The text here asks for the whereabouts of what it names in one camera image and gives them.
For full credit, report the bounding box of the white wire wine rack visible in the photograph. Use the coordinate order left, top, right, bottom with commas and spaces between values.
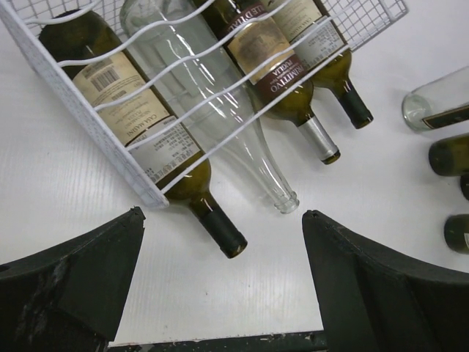
1, 1, 409, 209

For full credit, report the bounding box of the dark green wine bottle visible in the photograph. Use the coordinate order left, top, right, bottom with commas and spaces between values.
202, 0, 341, 164

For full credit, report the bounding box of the far right green bottle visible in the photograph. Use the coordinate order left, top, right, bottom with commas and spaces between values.
459, 174, 469, 200

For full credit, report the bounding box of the dark labelled wine bottle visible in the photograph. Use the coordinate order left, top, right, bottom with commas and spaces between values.
39, 11, 248, 258

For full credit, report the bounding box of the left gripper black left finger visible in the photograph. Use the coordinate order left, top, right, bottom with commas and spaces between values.
1, 207, 145, 351

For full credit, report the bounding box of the short clear glass bottle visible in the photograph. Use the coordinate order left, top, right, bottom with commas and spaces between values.
119, 1, 299, 214

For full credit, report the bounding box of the olive green wine bottle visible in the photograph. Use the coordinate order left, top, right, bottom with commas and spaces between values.
428, 133, 468, 177

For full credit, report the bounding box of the tall clear glass bottle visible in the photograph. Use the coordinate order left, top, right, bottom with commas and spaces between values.
402, 66, 468, 131

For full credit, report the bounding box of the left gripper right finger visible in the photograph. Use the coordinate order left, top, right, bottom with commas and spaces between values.
302, 210, 468, 351

